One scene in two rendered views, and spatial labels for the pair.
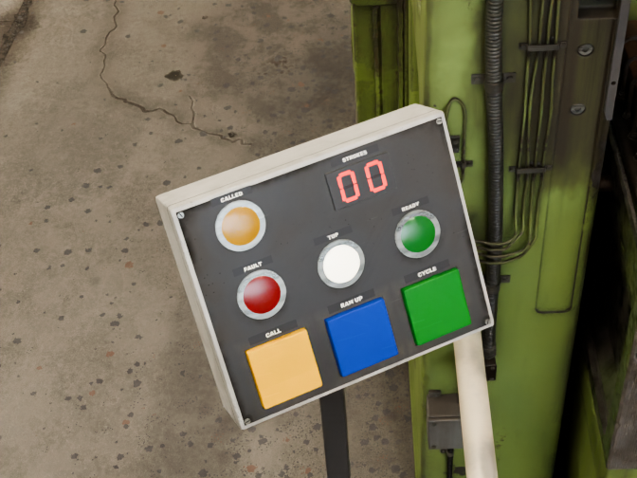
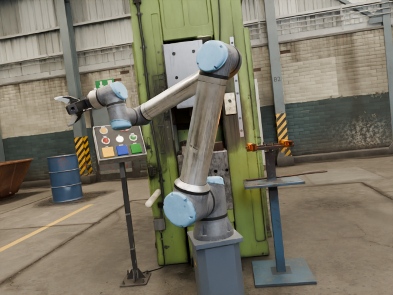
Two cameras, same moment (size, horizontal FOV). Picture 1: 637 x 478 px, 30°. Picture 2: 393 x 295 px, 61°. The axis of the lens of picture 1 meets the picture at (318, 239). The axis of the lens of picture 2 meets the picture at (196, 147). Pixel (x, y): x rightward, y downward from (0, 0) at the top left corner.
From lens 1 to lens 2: 1.93 m
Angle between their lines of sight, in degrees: 44
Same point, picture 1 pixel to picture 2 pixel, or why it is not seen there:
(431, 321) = (134, 150)
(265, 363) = (104, 150)
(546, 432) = (182, 230)
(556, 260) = (172, 175)
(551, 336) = not seen: hidden behind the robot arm
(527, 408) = not seen: hidden behind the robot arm
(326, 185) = not seen: hidden behind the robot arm
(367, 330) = (123, 148)
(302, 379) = (110, 153)
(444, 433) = (157, 224)
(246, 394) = (100, 154)
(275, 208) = (109, 129)
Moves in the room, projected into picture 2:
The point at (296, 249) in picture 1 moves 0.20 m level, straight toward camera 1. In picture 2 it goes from (112, 136) to (106, 136)
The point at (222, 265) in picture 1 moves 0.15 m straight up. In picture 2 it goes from (99, 135) to (97, 114)
